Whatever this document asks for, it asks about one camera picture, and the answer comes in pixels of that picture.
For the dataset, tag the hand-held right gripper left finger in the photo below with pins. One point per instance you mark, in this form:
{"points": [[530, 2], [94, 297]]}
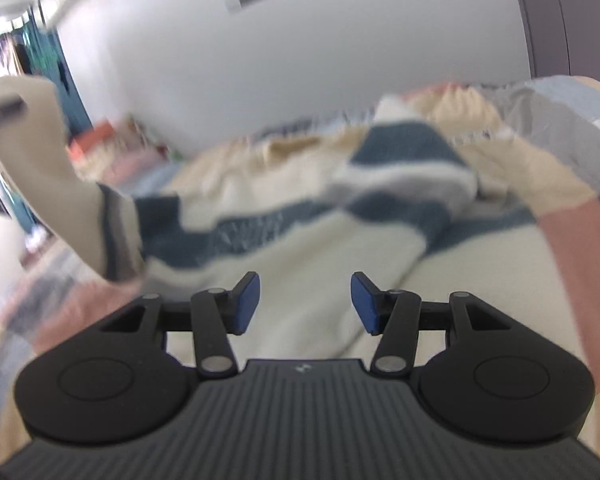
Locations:
{"points": [[247, 305]]}

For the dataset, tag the grey wardrobe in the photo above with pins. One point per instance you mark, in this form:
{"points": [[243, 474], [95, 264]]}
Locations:
{"points": [[570, 25]]}

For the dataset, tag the orange box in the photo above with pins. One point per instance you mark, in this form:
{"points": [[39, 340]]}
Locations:
{"points": [[94, 141]]}

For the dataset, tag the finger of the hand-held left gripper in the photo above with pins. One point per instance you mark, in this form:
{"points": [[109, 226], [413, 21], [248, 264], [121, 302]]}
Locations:
{"points": [[2, 107]]}

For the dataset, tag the patchwork bed quilt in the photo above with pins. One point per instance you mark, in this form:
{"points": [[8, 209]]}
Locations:
{"points": [[570, 260]]}

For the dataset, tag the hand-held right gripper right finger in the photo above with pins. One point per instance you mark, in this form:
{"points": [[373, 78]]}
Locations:
{"points": [[365, 305]]}

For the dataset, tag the cream fluffy sweater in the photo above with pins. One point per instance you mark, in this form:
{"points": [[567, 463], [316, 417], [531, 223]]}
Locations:
{"points": [[305, 255]]}

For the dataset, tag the blue curtain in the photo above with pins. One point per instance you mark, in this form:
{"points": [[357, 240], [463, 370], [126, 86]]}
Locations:
{"points": [[67, 80]]}

